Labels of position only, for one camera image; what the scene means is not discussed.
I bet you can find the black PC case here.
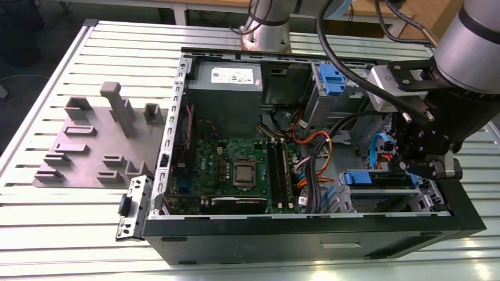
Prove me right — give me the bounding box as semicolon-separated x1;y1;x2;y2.
143;46;487;266

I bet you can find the green motherboard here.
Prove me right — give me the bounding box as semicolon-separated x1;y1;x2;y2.
166;137;310;214

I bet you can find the wooden desk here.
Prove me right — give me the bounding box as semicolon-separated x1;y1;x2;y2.
343;0;415;40

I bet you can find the blue drive latch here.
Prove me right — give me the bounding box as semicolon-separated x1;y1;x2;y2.
318;63;349;96

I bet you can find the metal disk bay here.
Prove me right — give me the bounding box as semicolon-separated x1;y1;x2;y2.
339;168;447;214

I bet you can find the orange wire bundle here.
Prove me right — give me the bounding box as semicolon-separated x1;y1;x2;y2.
291;109;335;190

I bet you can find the black cable bundle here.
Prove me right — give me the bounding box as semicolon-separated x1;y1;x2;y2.
305;137;334;213

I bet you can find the white desk frame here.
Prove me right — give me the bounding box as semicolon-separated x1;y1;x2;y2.
157;0;251;27

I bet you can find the grey power supply unit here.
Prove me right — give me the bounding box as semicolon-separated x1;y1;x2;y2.
183;61;263;138

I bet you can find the wooden cabinet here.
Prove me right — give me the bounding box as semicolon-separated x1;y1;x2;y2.
402;0;466;44

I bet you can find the blue data wire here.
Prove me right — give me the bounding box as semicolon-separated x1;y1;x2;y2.
370;133;395;170

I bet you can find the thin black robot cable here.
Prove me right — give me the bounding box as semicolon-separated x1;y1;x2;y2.
374;0;441;47

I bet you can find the hard disk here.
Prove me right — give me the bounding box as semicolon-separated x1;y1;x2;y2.
326;170;422;213

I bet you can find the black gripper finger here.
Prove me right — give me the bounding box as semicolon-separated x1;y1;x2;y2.
406;125;454;180
389;112;422;176

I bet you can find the metal optical drive cage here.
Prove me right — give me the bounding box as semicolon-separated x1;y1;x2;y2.
305;63;394;129

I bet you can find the CPU socket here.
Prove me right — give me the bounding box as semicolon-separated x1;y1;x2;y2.
231;157;261;193

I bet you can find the black RAM slot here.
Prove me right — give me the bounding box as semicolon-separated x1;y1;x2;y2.
270;139;283;207
281;139;295;205

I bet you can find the black sleeved cable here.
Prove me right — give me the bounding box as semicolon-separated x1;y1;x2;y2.
325;109;393;141

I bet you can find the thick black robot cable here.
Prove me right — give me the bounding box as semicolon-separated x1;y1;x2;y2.
317;0;438;125

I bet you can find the silver CPU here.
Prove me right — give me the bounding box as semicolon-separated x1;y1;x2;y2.
234;166;255;184

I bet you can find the black graphics card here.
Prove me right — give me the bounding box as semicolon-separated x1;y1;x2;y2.
199;196;270;214

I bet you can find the grey parts rack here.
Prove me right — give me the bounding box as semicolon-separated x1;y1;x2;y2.
31;81;170;188

